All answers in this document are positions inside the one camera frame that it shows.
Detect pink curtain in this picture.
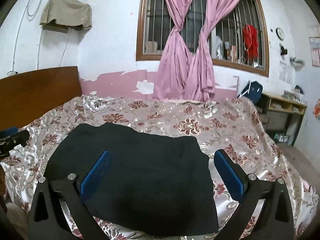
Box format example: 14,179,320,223
183,0,240,102
153,0,193,100

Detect brown wooden headboard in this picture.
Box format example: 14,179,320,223
0,66,82,130

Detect beige cloth covered box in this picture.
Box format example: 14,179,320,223
40,0,92,34

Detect dark blue bag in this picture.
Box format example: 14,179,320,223
238,81,263,104

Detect row of wall certificates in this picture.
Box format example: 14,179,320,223
307,26,320,67

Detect brown framed barred window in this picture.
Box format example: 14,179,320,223
136,0,269,77

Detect red hanging cloth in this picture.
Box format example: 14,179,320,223
242,24,259,60

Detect left pink curtain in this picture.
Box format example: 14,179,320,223
153,0,193,100

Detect right pink curtain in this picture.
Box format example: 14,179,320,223
183,0,240,102

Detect wooden shelf unit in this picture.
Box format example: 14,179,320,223
255,92,307,146

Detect floral satin bedspread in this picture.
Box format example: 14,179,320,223
1,95,319,239

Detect black padded jacket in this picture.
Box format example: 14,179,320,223
44,123,219,237

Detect round wall clock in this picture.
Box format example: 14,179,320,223
276,28,285,41

